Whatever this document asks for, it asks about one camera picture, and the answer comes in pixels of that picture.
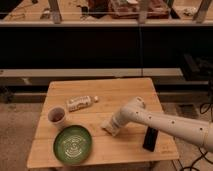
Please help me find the black phone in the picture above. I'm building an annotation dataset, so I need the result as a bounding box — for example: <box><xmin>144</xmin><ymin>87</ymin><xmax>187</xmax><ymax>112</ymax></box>
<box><xmin>143</xmin><ymin>127</ymin><xmax>158</xmax><ymax>152</ymax></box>

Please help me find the white sponge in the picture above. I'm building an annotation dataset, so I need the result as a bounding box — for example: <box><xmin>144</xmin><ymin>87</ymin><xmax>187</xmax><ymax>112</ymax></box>
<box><xmin>101</xmin><ymin>120</ymin><xmax>119</xmax><ymax>136</ymax></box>

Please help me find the long wooden bench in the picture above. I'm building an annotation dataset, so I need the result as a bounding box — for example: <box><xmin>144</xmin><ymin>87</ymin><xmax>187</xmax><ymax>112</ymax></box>
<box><xmin>0</xmin><ymin>68</ymin><xmax>182</xmax><ymax>86</ymax></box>

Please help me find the brown tray on shelf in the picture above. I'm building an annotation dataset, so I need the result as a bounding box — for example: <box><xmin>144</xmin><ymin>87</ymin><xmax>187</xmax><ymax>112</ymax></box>
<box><xmin>109</xmin><ymin>0</ymin><xmax>170</xmax><ymax>19</ymax></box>

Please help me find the paper cup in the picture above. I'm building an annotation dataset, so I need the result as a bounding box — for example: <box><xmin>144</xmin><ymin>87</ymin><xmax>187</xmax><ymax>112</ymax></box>
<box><xmin>48</xmin><ymin>107</ymin><xmax>66</xmax><ymax>130</ymax></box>

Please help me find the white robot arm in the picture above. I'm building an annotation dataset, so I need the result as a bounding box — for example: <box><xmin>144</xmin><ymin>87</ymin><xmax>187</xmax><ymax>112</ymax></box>
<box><xmin>109</xmin><ymin>97</ymin><xmax>213</xmax><ymax>153</ymax></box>

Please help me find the wooden table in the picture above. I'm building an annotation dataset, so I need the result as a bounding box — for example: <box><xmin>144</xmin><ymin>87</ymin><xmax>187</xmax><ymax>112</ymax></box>
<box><xmin>27</xmin><ymin>78</ymin><xmax>179</xmax><ymax>169</ymax></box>

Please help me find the green plate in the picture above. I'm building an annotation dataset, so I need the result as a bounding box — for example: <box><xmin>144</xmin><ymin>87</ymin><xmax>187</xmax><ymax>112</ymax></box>
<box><xmin>53</xmin><ymin>125</ymin><xmax>92</xmax><ymax>165</ymax></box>

